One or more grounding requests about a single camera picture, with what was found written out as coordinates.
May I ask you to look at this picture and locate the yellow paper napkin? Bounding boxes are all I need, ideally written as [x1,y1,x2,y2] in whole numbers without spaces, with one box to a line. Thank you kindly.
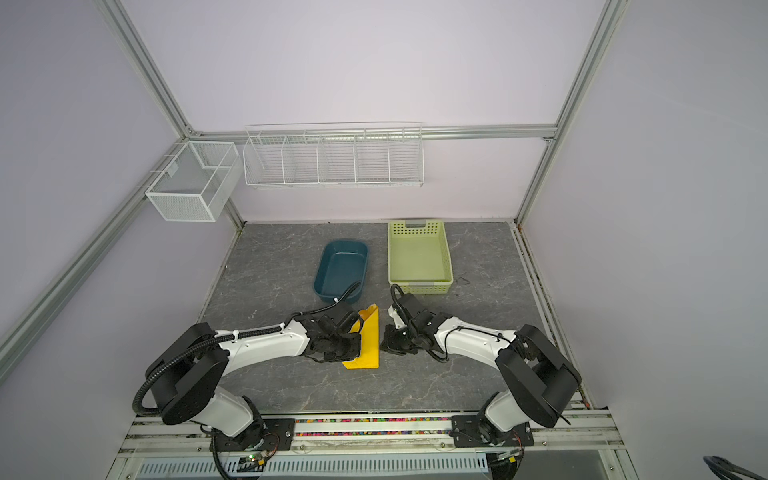
[343,304,380,370]

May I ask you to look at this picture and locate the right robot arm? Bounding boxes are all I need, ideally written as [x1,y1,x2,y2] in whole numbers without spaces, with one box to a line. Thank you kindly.
[380,284,582,449]

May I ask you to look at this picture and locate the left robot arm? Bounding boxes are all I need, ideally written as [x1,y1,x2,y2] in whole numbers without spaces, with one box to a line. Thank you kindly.
[132,281,365,449]

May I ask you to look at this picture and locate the dark teal plastic tray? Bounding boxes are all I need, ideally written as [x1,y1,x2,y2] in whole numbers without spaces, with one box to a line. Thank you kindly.
[313,239,369,303]

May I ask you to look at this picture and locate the light green plastic basket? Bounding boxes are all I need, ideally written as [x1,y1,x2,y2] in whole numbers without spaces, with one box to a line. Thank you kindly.
[387,219,454,295]

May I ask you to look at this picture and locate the small white mesh basket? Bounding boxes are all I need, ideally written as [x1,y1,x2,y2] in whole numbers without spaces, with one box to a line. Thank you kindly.
[146,141,244,223]

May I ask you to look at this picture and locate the long white wire rack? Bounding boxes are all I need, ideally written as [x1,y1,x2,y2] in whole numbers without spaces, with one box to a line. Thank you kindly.
[243,122,425,188]

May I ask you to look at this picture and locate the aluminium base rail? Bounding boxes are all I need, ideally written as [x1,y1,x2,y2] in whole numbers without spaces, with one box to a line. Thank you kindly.
[107,410,637,479]

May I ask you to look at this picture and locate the black cable bottom right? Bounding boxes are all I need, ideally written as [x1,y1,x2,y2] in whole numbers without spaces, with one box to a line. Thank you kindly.
[703,455,766,480]

